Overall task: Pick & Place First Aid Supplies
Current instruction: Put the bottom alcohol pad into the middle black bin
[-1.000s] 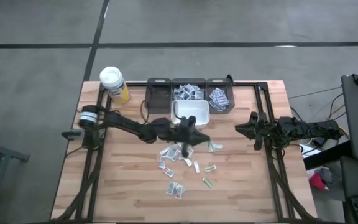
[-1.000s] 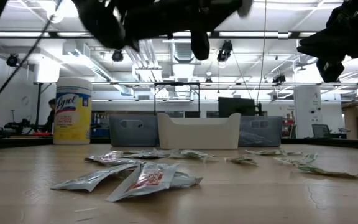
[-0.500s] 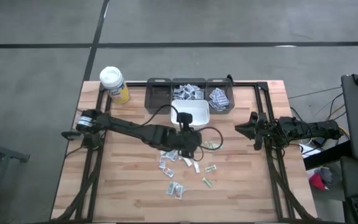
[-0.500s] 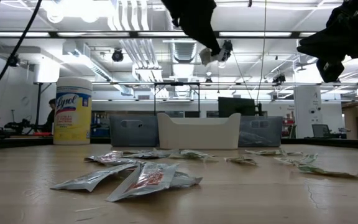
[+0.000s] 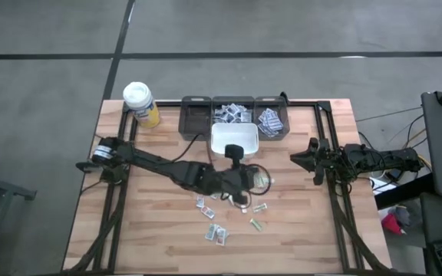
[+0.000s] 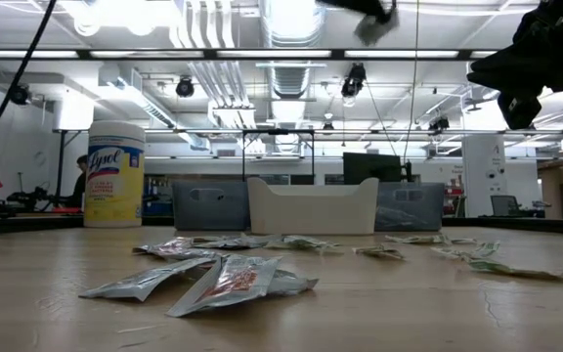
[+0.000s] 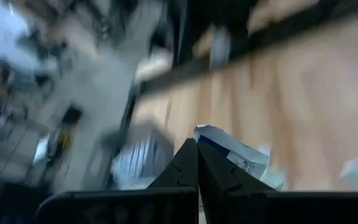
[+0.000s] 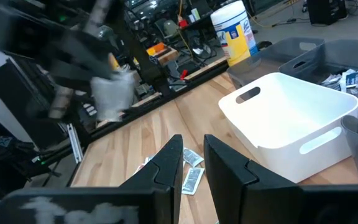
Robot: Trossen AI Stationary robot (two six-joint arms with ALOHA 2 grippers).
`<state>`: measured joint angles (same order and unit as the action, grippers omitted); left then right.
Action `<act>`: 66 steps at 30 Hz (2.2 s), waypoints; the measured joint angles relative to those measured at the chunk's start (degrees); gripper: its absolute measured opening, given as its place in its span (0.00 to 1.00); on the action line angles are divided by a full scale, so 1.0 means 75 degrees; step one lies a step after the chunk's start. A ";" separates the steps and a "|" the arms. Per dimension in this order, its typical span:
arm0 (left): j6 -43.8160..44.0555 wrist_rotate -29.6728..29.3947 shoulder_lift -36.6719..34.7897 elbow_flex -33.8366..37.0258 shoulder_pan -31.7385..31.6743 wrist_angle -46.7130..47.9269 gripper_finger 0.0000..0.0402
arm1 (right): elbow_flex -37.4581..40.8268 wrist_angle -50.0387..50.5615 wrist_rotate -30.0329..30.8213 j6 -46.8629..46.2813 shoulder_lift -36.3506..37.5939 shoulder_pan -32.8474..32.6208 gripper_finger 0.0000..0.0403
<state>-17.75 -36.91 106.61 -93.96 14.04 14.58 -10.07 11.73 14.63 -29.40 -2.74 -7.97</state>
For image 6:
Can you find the white pillar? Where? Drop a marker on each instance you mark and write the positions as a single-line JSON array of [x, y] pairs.
[[482, 176]]

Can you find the translucent grey plastic bin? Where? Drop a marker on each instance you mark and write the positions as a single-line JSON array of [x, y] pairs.
[[411, 205], [208, 210]]

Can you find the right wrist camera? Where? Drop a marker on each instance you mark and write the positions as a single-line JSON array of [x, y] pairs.
[[535, 27]]

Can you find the black light stand pole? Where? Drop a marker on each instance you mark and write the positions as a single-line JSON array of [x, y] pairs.
[[61, 171]]

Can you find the dark office chair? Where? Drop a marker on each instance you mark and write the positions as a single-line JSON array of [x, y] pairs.
[[504, 205]]

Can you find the background black robot arms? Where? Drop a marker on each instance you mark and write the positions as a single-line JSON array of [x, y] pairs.
[[32, 198]]

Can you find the person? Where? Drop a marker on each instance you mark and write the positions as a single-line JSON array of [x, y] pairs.
[[80, 181]]

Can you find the yellow Lysol wipes canister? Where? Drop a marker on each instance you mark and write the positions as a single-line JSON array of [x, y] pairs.
[[115, 186]]

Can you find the black monitor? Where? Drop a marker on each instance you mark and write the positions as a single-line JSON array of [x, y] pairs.
[[372, 168]]

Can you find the crumpled grey-white packet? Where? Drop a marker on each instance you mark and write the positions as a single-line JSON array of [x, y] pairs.
[[193, 254]]

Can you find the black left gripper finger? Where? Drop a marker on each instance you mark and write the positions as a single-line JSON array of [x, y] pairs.
[[364, 7]]

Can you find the blue storage shelf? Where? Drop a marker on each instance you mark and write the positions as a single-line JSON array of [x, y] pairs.
[[157, 200]]

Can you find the black ceiling spotlight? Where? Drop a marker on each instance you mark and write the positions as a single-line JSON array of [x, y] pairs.
[[185, 88], [355, 80], [20, 95], [439, 123]]

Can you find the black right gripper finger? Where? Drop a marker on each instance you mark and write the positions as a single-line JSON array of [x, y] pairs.
[[511, 84], [506, 63]]

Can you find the white plastic bin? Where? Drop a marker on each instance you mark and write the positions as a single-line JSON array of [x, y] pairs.
[[311, 210]]

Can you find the white light panel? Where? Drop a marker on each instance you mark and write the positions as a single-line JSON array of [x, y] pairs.
[[73, 115]]

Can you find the white rectangular ceiling duct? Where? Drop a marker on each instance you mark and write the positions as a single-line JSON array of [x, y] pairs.
[[154, 112]]

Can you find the black overhead rig beam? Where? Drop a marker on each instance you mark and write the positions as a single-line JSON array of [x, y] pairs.
[[337, 54]]

